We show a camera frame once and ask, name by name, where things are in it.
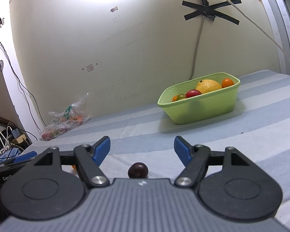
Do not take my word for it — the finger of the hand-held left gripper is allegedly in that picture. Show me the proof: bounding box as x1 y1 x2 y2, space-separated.
4 151 38 168

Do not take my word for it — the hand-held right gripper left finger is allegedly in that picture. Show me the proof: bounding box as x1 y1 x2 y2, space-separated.
34 136 111 188

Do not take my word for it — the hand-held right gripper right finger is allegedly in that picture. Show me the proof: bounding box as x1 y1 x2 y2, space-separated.
174 136 257 188

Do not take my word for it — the dark purple plum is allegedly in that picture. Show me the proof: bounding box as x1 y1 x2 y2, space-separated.
128 162 149 179

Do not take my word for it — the light green plastic basket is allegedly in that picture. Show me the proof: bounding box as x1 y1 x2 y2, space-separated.
158 72 241 125

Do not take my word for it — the red tomato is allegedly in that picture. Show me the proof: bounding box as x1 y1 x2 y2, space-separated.
185 89 202 99

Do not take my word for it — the beige power strip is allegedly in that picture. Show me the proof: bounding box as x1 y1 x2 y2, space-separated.
10 135 27 146

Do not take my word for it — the blue cloth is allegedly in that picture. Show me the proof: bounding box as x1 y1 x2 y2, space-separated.
0 148 22 168

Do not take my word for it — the clear plastic bag with produce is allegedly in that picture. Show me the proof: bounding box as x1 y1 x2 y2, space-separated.
40 92 91 141

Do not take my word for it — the large yellow citrus fruit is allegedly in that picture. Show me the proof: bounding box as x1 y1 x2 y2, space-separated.
195 79 223 94

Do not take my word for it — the black tape cross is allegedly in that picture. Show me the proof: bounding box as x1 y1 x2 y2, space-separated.
182 0 242 26

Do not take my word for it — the thin wall cable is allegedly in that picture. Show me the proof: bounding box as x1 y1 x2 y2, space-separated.
0 11 47 129

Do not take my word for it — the grey wall cable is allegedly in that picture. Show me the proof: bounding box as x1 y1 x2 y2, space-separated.
190 17 205 81

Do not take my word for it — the white cable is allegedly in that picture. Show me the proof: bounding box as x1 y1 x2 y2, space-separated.
202 0 290 76

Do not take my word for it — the window frame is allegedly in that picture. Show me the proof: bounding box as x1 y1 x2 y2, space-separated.
258 0 290 78

